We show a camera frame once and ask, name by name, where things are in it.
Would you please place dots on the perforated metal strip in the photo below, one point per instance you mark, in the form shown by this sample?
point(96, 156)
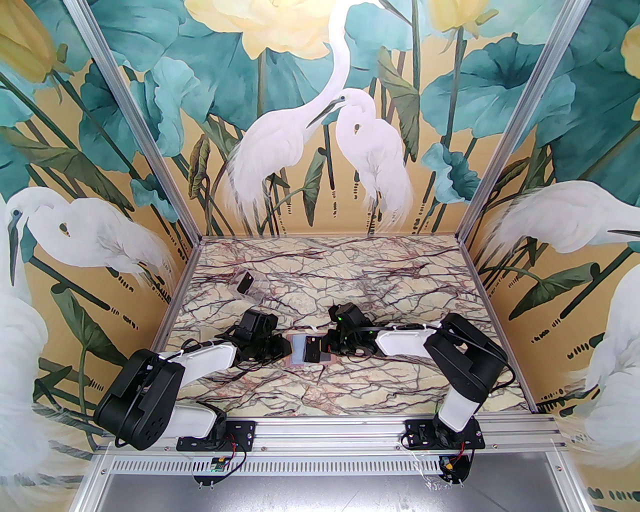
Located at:
point(330, 465)

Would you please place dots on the black bracket with yellow connector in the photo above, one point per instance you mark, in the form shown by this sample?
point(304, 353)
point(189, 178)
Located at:
point(452, 467)

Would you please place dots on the pink card holder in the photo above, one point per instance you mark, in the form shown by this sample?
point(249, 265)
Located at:
point(299, 350)

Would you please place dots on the aluminium mounting rail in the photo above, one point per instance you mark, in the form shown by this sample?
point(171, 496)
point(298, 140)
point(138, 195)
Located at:
point(330, 435)

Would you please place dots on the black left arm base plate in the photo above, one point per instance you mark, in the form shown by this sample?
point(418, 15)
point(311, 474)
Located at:
point(245, 432)

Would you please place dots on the aluminium frame post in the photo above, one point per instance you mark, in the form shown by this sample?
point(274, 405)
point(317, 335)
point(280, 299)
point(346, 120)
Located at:
point(516, 125)
point(143, 125)

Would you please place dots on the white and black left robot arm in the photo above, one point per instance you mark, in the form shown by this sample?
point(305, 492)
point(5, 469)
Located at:
point(205, 357)

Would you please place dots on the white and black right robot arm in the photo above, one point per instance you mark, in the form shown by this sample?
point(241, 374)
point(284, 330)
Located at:
point(400, 340)

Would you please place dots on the black credit card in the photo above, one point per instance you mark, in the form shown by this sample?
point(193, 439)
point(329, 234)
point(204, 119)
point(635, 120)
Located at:
point(313, 350)
point(245, 285)

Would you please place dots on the grey metal sheet panel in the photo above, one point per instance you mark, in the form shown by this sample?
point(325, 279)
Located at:
point(330, 495)

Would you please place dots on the aluminium table side rail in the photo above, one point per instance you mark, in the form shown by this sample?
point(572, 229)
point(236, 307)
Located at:
point(183, 280)
point(478, 280)

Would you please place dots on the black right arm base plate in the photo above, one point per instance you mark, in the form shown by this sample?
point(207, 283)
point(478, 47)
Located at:
point(417, 432)

